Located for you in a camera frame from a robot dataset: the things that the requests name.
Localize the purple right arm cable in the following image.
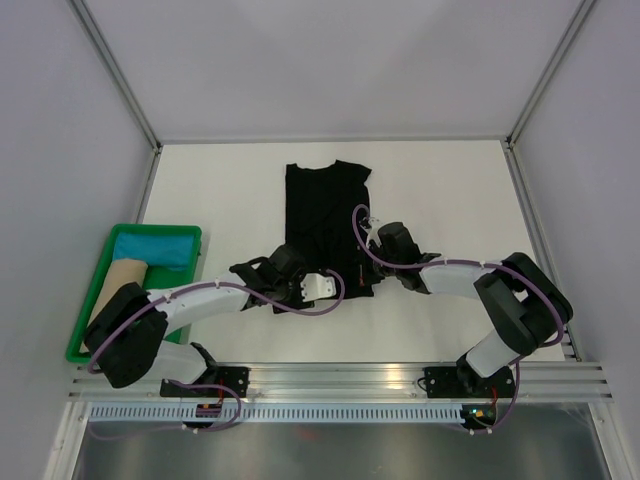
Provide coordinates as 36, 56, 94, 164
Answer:
350, 203, 566, 351

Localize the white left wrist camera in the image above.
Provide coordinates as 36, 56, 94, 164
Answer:
300, 273, 336, 302

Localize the white slotted cable duct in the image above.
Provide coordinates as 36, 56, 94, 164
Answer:
89, 402, 495, 424

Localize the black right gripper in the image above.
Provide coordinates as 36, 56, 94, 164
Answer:
344, 241, 400, 285

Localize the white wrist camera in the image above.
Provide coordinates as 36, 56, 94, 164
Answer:
360, 217, 383, 249
300, 273, 336, 302

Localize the black t shirt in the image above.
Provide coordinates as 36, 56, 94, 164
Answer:
285, 160, 374, 300

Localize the left aluminium frame post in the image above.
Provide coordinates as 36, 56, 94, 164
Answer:
67, 0, 162, 154

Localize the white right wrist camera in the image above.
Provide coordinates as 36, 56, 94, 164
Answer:
360, 217, 383, 249

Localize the rolled beige t shirt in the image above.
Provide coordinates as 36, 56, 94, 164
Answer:
88, 258, 148, 324

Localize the green plastic tray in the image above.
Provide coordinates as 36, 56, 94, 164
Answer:
65, 224, 202, 365

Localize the right aluminium frame post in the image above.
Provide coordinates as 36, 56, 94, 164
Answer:
505, 0, 599, 150

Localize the aluminium frame post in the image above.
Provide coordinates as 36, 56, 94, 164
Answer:
67, 0, 162, 154
505, 0, 599, 150

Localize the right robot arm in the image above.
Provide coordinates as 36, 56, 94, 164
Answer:
356, 219, 574, 395

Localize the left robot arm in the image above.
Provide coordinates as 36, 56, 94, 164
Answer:
84, 245, 311, 396

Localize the aluminium mounting rail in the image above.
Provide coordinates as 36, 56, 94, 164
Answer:
67, 361, 613, 403

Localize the rolled blue t shirt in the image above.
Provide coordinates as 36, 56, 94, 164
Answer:
112, 233, 195, 271

